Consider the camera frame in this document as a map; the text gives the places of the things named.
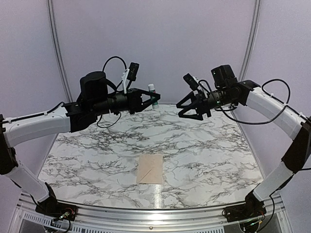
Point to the right aluminium corner post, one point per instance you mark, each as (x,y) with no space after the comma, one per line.
(251,39)

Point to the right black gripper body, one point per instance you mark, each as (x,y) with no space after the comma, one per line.
(203,102)

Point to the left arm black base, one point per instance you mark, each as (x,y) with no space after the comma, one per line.
(52,207)

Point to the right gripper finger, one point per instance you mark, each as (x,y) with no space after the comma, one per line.
(190,114)
(188,102)

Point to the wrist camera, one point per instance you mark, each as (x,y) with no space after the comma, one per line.
(193,83)
(129,76)

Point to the cream envelope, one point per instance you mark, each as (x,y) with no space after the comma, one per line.
(150,169)

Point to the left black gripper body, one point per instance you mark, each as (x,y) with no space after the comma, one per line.
(102,106)

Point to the curved aluminium front rail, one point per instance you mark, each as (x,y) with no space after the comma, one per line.
(96,219)

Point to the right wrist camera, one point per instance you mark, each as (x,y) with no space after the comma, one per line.
(193,83)

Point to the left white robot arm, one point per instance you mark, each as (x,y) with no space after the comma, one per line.
(16,130)

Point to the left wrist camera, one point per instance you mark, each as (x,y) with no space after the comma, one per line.
(129,76)

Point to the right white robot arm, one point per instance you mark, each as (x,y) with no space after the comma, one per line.
(294,124)

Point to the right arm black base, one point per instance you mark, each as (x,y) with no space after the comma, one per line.
(252,208)

